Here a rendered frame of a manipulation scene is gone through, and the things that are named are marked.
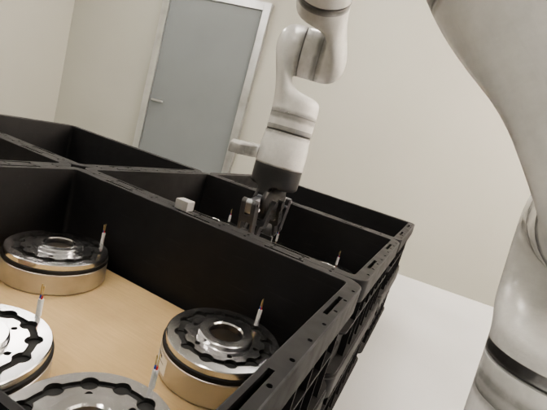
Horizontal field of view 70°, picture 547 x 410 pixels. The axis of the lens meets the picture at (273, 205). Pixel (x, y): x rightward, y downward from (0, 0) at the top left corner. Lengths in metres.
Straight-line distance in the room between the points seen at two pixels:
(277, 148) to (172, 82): 3.51
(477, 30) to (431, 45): 3.26
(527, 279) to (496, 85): 0.16
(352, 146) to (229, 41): 1.48
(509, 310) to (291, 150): 0.35
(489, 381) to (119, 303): 0.34
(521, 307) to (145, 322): 0.33
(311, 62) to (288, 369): 0.45
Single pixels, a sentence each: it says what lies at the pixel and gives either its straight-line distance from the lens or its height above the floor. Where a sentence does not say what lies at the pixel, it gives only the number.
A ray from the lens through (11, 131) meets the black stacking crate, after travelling 0.98.
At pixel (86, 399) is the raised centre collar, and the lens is 0.27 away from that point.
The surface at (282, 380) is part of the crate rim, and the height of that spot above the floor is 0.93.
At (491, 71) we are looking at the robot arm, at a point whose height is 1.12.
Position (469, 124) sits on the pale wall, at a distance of 3.49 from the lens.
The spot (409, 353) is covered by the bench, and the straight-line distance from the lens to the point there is 0.87.
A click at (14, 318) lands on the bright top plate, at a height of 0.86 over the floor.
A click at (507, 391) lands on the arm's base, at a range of 0.35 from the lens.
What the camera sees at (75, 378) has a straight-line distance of 0.30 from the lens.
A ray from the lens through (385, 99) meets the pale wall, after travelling 3.47.
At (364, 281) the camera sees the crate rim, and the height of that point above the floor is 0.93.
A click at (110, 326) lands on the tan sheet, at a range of 0.41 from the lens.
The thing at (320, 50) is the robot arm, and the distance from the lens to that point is 0.58.
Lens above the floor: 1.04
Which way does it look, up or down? 10 degrees down
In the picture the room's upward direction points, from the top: 16 degrees clockwise
